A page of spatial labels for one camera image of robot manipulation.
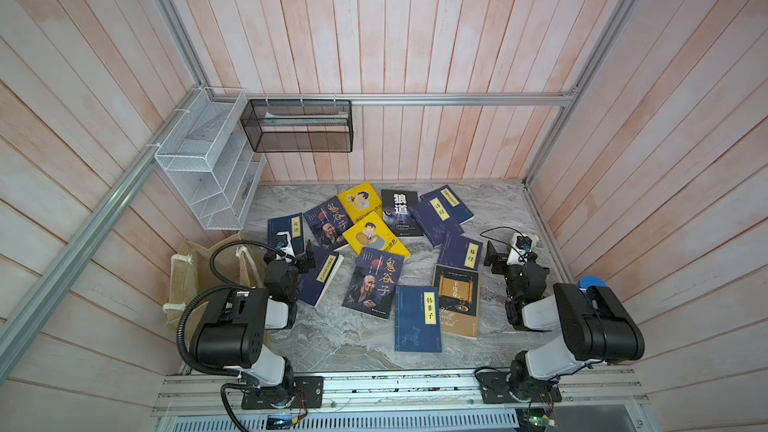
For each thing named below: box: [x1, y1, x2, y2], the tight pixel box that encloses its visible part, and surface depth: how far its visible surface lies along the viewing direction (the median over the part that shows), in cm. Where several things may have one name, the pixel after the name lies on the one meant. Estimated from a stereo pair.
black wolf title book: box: [381, 189, 424, 237], surface depth 109 cm
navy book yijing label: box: [436, 231, 483, 271], surface depth 101 cm
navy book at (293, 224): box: [267, 212, 305, 256], surface depth 109 cm
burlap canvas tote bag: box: [163, 232, 266, 346], surface depth 76 cm
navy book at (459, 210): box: [419, 185, 475, 225], surface depth 113 cm
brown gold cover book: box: [432, 264, 480, 340], surface depth 89 cm
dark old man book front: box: [342, 247, 404, 319], surface depth 92 cm
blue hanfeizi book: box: [395, 286, 442, 353], surface depth 85 cm
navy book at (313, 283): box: [298, 245, 344, 307], surface depth 94 cm
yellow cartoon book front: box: [342, 211, 411, 259], surface depth 103 cm
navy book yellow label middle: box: [408, 195, 465, 247], surface depth 109 cm
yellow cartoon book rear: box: [337, 182, 383, 225], surface depth 115 cm
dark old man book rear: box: [303, 196, 354, 251], surface depth 108 cm
